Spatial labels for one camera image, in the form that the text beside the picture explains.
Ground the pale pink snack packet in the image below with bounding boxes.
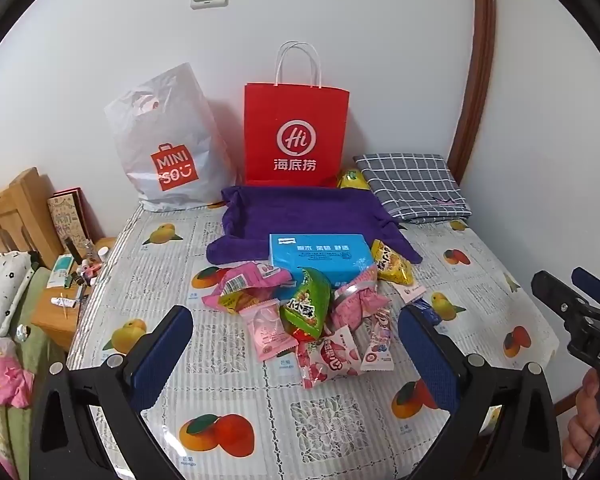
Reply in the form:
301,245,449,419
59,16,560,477
240,299,298,362

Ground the pink and green snack packet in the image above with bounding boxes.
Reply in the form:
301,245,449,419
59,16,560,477
202,261,293,316

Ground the brown wooden door frame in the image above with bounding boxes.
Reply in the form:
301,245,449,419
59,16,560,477
450,0,497,181

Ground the pink star plush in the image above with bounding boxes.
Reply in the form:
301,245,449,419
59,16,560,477
0,327,35,408

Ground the grey checked folded cloth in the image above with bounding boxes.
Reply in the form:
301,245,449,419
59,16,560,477
354,151,473,226

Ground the patterned box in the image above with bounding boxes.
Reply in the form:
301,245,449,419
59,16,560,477
47,187,95,256

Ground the blue tissue pack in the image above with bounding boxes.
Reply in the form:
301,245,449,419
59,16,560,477
268,233,378,301

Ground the wooden nightstand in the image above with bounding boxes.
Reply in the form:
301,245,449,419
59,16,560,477
31,236,117,352

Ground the small blue packet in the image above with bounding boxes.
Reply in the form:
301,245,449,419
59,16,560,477
412,297,443,323

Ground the fruit printed tablecloth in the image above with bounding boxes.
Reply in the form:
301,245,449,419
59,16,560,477
67,205,561,480

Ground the yellow green snack packet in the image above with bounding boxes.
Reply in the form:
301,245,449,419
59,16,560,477
336,167,372,191

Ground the wooden headboard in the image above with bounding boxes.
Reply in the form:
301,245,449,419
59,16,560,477
0,167,63,266

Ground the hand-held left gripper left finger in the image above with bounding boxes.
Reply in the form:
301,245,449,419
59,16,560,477
28,305,195,480

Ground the red paper shopping bag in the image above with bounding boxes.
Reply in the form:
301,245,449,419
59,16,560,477
243,41,351,188

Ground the white plastic shopping bag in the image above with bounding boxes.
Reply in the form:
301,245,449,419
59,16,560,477
104,62,237,212

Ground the purple towel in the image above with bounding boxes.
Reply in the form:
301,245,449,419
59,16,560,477
206,185,424,267

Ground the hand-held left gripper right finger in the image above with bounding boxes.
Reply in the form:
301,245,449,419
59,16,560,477
399,304,563,480

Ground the blueberry print snack packet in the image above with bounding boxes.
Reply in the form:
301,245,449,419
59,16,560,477
360,307,395,371

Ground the green blanket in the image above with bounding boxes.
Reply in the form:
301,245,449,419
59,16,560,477
0,266,68,480

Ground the teal white box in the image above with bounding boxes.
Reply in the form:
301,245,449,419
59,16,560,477
47,255,78,289

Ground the white black print pillow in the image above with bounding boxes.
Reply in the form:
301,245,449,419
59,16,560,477
0,251,36,337

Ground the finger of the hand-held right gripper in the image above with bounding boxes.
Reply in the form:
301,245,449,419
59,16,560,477
571,267,600,311
531,270,593,333

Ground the pink chip bag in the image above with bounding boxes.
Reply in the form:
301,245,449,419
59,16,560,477
330,280,391,331

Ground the strawberry print snack packet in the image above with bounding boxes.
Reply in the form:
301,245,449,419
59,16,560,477
296,326,365,390

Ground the person's right hand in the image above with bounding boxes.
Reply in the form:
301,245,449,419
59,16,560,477
565,369,600,468

